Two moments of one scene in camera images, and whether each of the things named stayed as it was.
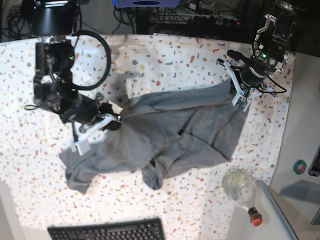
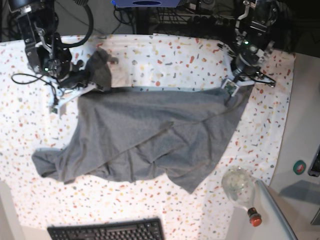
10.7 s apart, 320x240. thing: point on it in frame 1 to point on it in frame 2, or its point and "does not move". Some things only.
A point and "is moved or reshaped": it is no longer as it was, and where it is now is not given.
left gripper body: x=82 y=109 to x=77 y=77
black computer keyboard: x=149 y=229 does not move
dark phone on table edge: x=314 y=168 does not move
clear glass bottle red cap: x=239 y=183 does not move
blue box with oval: x=146 y=3 does not move
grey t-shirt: x=164 y=137 is moved or reshaped
